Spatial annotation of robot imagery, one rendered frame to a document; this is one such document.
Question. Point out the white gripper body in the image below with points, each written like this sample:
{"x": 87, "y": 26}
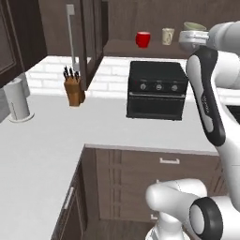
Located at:
{"x": 192, "y": 39}

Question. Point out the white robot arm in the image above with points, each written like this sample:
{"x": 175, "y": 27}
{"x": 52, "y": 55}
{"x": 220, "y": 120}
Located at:
{"x": 218, "y": 93}

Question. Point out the dark wood cabinet door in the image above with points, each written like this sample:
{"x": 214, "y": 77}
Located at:
{"x": 90, "y": 37}

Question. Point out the brown corner cabinet panel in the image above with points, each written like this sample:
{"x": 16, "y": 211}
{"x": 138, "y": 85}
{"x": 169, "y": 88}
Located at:
{"x": 108, "y": 184}

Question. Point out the brown base cabinet door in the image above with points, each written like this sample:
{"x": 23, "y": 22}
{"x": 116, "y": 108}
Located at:
{"x": 73, "y": 215}

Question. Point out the green bowl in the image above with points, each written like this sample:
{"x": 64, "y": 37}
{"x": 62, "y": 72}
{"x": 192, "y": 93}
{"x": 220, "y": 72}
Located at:
{"x": 194, "y": 26}

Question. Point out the cream mug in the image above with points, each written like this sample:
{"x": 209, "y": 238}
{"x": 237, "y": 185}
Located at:
{"x": 167, "y": 36}

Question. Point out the red cup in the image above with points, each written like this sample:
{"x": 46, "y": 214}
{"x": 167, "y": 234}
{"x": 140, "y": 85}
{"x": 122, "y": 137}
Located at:
{"x": 143, "y": 39}

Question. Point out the black toaster oven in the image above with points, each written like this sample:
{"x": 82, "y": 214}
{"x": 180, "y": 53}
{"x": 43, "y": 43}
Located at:
{"x": 156, "y": 90}

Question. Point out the dark sink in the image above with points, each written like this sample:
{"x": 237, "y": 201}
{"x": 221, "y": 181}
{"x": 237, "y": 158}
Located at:
{"x": 234, "y": 113}

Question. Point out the wooden knife block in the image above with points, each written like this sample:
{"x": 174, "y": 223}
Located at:
{"x": 74, "y": 92}

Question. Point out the brown drawer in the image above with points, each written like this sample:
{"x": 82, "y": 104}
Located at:
{"x": 140, "y": 165}
{"x": 132, "y": 203}

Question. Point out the brown lower drawer front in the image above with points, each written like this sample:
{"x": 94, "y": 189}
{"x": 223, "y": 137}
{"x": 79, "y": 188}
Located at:
{"x": 132, "y": 203}

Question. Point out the white paper towel roll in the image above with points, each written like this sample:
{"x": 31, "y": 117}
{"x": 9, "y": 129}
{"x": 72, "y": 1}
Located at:
{"x": 17, "y": 100}

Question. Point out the dark wood open wall cabinet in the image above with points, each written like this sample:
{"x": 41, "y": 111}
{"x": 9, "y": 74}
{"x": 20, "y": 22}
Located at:
{"x": 131, "y": 22}

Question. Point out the dark wood closed wall cabinet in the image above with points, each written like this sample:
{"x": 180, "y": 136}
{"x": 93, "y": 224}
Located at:
{"x": 18, "y": 34}

